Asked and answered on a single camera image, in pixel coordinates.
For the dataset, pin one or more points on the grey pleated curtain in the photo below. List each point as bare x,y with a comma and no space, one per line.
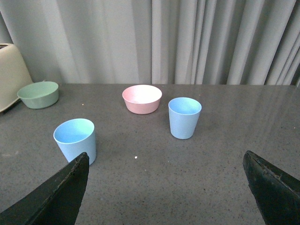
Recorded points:
156,41

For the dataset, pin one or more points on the mint green bowl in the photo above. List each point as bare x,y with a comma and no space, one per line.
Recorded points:
39,95

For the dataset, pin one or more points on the blue cup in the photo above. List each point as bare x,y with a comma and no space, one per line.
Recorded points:
184,113
75,137

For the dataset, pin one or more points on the cream white toaster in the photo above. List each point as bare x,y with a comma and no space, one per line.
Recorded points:
14,75

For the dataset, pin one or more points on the pink bowl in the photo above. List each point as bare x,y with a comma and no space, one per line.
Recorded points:
142,99

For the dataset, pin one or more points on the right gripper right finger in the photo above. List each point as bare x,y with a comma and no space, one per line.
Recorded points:
277,194

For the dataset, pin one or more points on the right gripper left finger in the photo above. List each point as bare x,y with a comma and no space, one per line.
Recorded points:
56,201

